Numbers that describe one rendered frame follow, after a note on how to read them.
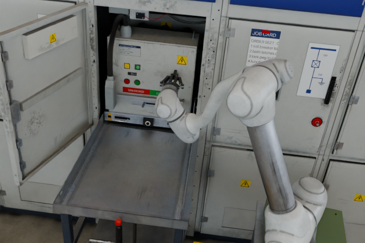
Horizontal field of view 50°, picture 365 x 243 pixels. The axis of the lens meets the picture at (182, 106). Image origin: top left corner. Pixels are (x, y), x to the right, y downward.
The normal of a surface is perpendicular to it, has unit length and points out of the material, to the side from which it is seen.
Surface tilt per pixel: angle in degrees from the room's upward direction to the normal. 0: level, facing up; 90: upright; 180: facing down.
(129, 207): 0
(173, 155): 0
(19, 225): 0
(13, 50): 90
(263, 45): 90
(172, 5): 90
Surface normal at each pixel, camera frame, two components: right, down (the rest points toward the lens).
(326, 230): 0.07, -0.83
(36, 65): 0.92, 0.25
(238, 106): -0.58, 0.33
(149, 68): -0.11, 0.49
